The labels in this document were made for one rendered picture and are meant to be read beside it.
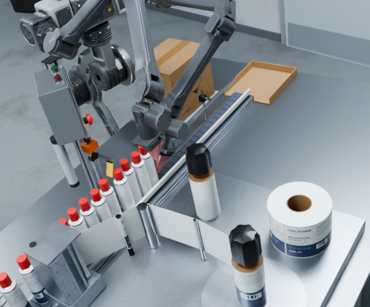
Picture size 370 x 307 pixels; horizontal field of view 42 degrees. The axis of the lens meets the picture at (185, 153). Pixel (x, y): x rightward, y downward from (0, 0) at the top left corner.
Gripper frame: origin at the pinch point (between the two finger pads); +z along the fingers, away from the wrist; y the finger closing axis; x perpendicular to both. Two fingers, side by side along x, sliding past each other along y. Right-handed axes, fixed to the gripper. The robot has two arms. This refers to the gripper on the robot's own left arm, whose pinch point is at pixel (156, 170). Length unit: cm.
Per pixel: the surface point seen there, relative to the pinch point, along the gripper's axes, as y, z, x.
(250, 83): -4, -44, 73
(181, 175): 5.6, 0.7, 10.1
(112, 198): 1.8, 9.1, -25.7
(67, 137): -2.5, -10.9, -47.4
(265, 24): -103, -113, 274
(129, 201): 2.7, 10.9, -16.5
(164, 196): 5.4, 9.2, 1.2
